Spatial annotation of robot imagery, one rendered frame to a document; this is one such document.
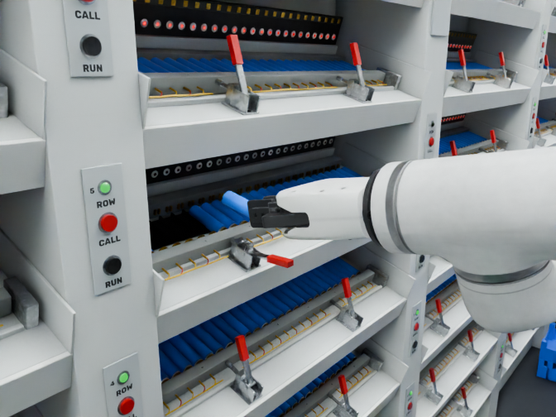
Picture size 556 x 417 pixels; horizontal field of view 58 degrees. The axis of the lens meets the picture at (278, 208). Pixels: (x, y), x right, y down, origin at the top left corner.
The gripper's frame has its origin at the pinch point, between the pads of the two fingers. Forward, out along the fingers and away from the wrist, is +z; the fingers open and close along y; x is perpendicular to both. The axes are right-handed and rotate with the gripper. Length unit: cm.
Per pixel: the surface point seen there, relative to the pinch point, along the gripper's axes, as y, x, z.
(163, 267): 8.2, 4.9, 11.2
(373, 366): -46, 44, 21
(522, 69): -117, -17, 7
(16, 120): 23.0, -13.0, 6.2
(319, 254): -17.4, 10.2, 8.3
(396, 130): -47.6, -6.3, 9.7
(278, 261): -2.5, 6.7, 2.6
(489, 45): -117, -26, 15
